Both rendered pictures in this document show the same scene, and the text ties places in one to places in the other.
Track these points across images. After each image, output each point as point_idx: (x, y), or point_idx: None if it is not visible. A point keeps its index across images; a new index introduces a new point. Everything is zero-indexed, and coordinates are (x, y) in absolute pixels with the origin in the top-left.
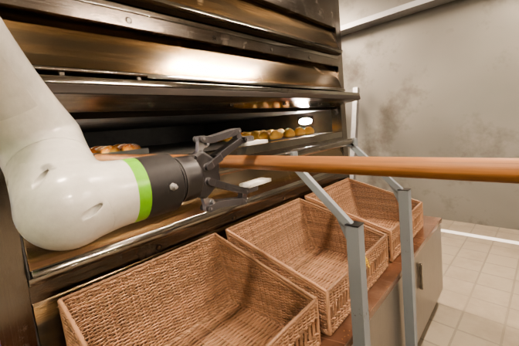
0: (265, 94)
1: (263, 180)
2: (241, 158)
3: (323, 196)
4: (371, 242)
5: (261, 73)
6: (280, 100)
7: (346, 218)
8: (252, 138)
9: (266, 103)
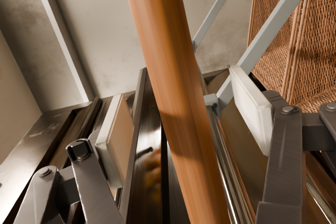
0: (129, 174)
1: (237, 79)
2: (182, 169)
3: (268, 29)
4: None
5: (110, 187)
6: (143, 153)
7: None
8: (99, 133)
9: (150, 174)
